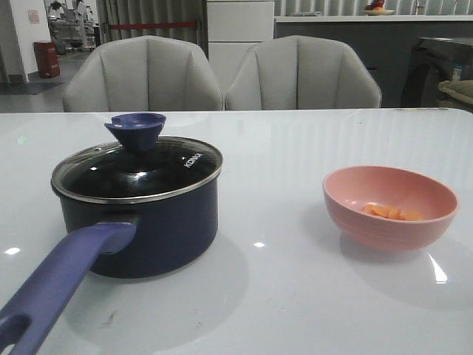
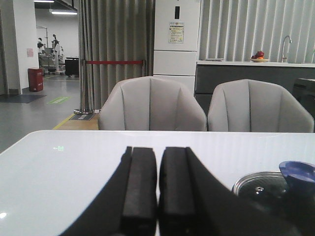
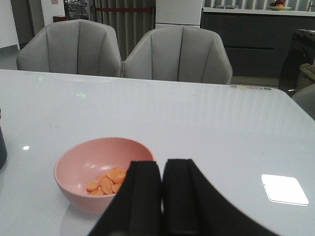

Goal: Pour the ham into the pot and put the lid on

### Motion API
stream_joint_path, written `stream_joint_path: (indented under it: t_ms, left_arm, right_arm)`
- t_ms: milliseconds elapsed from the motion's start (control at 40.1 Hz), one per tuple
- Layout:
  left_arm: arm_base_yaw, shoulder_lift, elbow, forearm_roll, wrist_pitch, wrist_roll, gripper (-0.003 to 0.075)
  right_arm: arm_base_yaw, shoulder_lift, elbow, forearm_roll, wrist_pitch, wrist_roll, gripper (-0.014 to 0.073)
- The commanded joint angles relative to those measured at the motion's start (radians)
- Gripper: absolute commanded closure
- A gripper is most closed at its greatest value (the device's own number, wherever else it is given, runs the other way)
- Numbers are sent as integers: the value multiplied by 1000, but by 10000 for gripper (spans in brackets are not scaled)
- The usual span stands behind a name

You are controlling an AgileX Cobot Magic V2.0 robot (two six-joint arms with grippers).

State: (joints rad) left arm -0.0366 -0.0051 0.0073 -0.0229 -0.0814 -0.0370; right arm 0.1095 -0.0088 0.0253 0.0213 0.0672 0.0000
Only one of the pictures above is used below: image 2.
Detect red barrier belt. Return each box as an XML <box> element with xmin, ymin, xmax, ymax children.
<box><xmin>85</xmin><ymin>60</ymin><xmax>143</xmax><ymax>65</ymax></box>

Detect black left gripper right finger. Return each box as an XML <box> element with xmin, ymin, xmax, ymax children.
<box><xmin>158</xmin><ymin>147</ymin><xmax>301</xmax><ymax>236</ymax></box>

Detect right grey upholstered chair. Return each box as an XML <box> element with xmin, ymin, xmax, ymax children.
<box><xmin>208</xmin><ymin>79</ymin><xmax>315</xmax><ymax>133</ymax></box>

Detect grey kitchen counter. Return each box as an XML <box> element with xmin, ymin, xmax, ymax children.
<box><xmin>195</xmin><ymin>60</ymin><xmax>315</xmax><ymax>114</ymax></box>

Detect red bin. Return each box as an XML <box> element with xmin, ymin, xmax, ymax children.
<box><xmin>28</xmin><ymin>68</ymin><xmax>43</xmax><ymax>92</ymax></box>

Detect white refrigerator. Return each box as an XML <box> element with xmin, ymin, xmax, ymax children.
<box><xmin>153</xmin><ymin>0</ymin><xmax>201</xmax><ymax>93</ymax></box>

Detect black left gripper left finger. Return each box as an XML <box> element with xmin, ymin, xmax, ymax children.
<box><xmin>62</xmin><ymin>147</ymin><xmax>156</xmax><ymax>236</ymax></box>

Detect fruit plate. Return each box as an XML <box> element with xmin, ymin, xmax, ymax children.
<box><xmin>251</xmin><ymin>51</ymin><xmax>269</xmax><ymax>62</ymax></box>

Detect left grey upholstered chair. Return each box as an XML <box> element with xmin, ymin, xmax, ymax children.
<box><xmin>98</xmin><ymin>76</ymin><xmax>207</xmax><ymax>131</ymax></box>

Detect glass pot lid blue knob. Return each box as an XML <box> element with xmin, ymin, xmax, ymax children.
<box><xmin>232</xmin><ymin>161</ymin><xmax>315</xmax><ymax>203</ymax></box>

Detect chrome faucet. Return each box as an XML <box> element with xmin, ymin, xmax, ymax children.
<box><xmin>281</xmin><ymin>35</ymin><xmax>292</xmax><ymax>62</ymax></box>

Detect grey folding curtain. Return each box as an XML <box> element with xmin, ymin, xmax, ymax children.
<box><xmin>78</xmin><ymin>0</ymin><xmax>156</xmax><ymax>110</ymax></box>

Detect grey upholstered chair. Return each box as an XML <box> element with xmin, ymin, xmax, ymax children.
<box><xmin>208</xmin><ymin>79</ymin><xmax>315</xmax><ymax>133</ymax></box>
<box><xmin>98</xmin><ymin>76</ymin><xmax>207</xmax><ymax>131</ymax></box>

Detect chrome stanchion post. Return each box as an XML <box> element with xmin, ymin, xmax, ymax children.
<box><xmin>74</xmin><ymin>59</ymin><xmax>94</xmax><ymax>115</ymax></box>

